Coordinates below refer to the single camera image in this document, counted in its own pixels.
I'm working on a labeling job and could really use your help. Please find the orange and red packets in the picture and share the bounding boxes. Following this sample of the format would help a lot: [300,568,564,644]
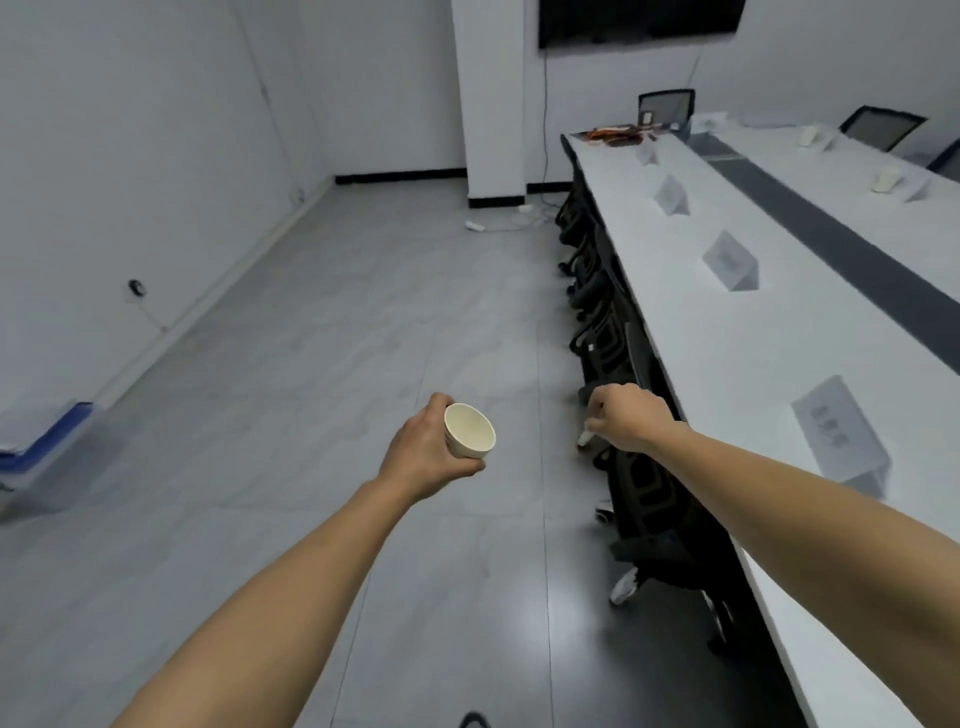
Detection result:
[584,124,663,149]

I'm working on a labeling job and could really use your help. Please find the person's left hand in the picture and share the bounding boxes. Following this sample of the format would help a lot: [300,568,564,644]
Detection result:
[376,393,488,504]

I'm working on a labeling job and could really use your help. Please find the cream paper cup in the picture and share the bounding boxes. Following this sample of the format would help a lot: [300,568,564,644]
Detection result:
[443,402,498,461]

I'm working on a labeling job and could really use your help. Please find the row of black office chairs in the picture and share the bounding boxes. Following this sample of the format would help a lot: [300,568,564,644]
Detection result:
[556,153,755,661]

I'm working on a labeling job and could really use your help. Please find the person's right hand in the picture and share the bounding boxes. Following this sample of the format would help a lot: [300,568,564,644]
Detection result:
[584,384,682,456]

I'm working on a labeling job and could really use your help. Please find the black wall screen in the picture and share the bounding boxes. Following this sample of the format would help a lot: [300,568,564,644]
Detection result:
[539,0,748,51]

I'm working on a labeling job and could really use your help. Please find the blue and white storage box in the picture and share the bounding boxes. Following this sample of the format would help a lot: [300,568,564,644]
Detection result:
[0,400,96,520]

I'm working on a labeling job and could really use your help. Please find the person's right forearm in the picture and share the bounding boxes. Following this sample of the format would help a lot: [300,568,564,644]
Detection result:
[646,421,960,651]

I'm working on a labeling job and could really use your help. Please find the black mesh chair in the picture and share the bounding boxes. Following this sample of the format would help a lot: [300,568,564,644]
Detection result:
[839,105,929,153]
[638,88,696,126]

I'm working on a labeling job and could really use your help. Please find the person's left forearm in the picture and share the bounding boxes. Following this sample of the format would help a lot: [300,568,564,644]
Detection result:
[112,475,415,728]

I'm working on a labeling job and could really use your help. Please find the thin grey wall cable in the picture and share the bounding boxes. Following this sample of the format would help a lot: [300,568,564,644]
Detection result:
[238,0,307,207]

